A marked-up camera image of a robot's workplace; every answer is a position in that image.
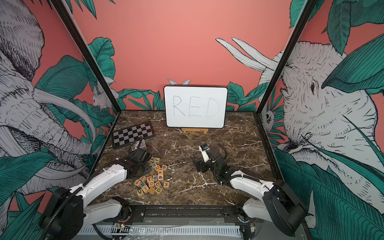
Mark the wooden block green D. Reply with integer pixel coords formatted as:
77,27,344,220
156,187,163,194

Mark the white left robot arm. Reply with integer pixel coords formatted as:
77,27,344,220
39,149,152,240

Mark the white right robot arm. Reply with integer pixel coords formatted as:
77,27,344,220
194,144,308,237

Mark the playing card deck box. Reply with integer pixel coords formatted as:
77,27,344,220
131,140,146,151

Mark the wooden block brown I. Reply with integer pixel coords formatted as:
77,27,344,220
141,185,149,194

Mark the black white chessboard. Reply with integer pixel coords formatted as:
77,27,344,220
112,122,155,149

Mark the wooden block green V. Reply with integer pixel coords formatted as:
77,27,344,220
137,189,145,198

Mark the wooden block orange K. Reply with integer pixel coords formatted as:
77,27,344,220
163,182,170,189

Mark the wooden easel stand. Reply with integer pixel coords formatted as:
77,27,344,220
182,128,209,134

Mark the white dry-erase board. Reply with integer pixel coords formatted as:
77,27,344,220
164,86,228,129

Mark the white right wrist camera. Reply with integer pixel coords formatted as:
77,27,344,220
199,144,210,163

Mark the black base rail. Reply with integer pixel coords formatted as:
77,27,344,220
127,205,251,224

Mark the white slotted cable duct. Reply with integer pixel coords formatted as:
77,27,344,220
97,225,242,238

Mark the black enclosure frame post left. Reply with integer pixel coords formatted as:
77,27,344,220
51,0,122,115

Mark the black enclosure frame post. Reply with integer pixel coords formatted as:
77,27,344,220
256,0,317,116
51,0,122,115

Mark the black enclosure frame post right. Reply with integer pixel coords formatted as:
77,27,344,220
256,0,317,116

